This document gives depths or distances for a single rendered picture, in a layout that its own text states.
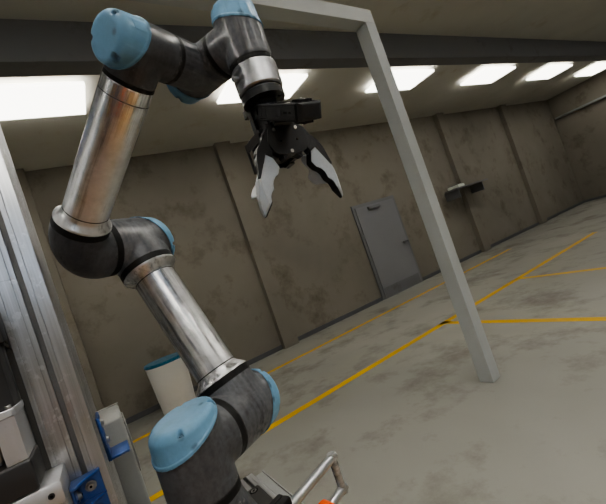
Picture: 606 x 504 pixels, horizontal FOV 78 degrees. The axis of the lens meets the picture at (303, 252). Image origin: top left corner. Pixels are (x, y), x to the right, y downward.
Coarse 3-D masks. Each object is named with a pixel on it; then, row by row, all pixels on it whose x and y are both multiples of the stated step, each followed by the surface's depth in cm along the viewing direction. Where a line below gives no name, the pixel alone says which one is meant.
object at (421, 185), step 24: (384, 72) 304; (384, 96) 308; (408, 120) 308; (408, 144) 302; (408, 168) 308; (432, 192) 306; (432, 216) 302; (432, 240) 308; (456, 264) 304; (456, 288) 302; (456, 312) 308; (480, 336) 301; (480, 360) 303
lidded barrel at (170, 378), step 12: (156, 360) 555; (168, 360) 520; (180, 360) 534; (156, 372) 516; (168, 372) 518; (180, 372) 529; (156, 384) 519; (168, 384) 518; (180, 384) 525; (192, 384) 551; (156, 396) 528; (168, 396) 518; (180, 396) 522; (192, 396) 537; (168, 408) 519
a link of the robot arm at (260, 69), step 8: (256, 56) 57; (264, 56) 58; (240, 64) 58; (248, 64) 57; (256, 64) 57; (264, 64) 58; (272, 64) 59; (232, 72) 59; (240, 72) 58; (248, 72) 57; (256, 72) 57; (264, 72) 57; (272, 72) 58; (232, 80) 59; (240, 80) 58; (248, 80) 57; (256, 80) 57; (264, 80) 57; (272, 80) 58; (280, 80) 59; (240, 88) 59; (248, 88) 58; (240, 96) 60
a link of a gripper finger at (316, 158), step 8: (312, 152) 60; (304, 160) 63; (312, 160) 60; (320, 160) 61; (312, 168) 61; (320, 168) 61; (328, 168) 61; (312, 176) 65; (320, 176) 64; (328, 176) 61; (336, 176) 62; (336, 184) 62; (336, 192) 63
